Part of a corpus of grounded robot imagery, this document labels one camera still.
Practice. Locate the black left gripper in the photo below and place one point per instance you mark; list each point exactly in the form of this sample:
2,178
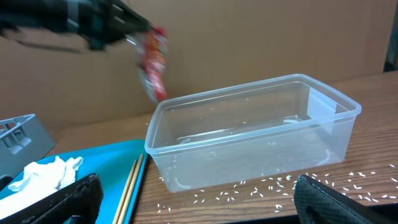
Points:
103,22

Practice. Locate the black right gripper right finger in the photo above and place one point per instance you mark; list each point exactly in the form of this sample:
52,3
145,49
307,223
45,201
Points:
318,203

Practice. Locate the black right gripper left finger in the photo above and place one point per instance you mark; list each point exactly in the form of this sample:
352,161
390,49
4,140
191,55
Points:
78,202

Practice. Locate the white napkin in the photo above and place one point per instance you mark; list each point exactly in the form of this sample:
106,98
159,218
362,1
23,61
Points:
57,174

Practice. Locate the red snack wrapper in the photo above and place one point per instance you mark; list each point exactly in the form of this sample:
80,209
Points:
151,51

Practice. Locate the wooden chopstick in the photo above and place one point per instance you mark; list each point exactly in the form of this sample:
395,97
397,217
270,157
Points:
122,206
139,163

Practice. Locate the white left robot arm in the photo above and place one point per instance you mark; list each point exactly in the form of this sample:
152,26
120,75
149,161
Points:
35,14

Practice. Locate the grey dishwasher rack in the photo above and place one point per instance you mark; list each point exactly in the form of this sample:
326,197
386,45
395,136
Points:
24,139

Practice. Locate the teal plastic tray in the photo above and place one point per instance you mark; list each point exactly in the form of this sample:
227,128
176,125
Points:
112,163

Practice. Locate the large white plate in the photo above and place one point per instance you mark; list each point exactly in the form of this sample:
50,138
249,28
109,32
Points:
23,199

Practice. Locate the clear plastic bin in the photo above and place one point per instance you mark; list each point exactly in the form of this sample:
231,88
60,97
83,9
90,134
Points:
248,131

